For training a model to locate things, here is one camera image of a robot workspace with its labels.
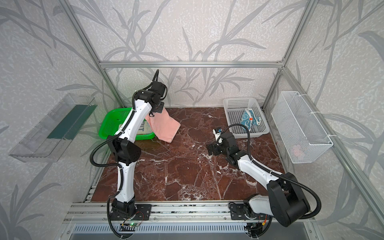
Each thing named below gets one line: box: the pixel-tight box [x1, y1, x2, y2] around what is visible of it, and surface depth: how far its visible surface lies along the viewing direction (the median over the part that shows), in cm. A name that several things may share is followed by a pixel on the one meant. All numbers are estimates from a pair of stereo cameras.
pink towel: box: [145, 107, 181, 143], surface depth 104 cm
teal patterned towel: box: [240, 108, 261, 132], surface depth 107 cm
